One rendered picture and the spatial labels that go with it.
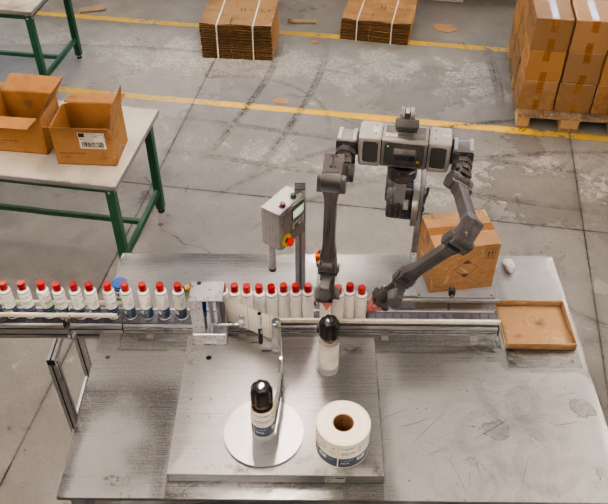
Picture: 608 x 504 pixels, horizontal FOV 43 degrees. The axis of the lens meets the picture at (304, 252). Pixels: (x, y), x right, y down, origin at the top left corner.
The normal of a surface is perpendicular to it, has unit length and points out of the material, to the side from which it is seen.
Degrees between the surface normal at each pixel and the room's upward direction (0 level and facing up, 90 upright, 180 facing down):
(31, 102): 89
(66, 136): 91
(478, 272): 90
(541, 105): 93
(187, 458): 0
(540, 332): 0
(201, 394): 0
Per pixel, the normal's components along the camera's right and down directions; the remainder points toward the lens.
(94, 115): -0.07, 0.66
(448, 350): 0.00, -0.73
